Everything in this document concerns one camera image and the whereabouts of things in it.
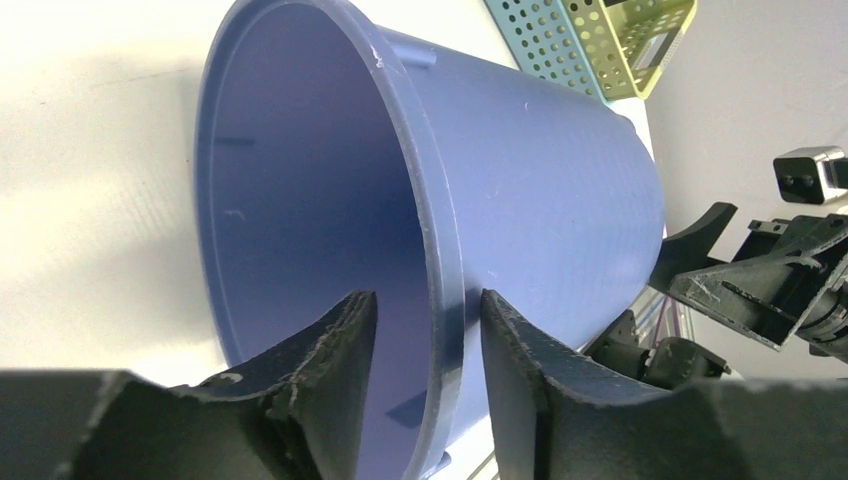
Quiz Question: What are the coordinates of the yellow-green perforated basket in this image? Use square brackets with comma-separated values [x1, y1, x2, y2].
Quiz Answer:
[562, 0, 698, 101]

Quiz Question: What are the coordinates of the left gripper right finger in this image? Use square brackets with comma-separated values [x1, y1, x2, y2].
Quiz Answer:
[480, 290, 847, 479]

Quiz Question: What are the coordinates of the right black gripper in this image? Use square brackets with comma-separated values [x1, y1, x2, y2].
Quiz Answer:
[648, 202, 847, 362]

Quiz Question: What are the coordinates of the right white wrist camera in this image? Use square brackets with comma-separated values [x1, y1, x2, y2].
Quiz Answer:
[772, 145, 847, 205]

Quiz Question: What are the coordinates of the blue plastic bucket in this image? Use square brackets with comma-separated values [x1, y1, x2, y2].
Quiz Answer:
[194, 1, 664, 479]

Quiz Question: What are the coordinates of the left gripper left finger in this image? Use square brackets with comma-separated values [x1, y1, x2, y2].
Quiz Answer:
[1, 291, 378, 479]

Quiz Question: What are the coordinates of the light blue perforated basket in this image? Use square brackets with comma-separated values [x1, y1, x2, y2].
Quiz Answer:
[484, 0, 605, 102]

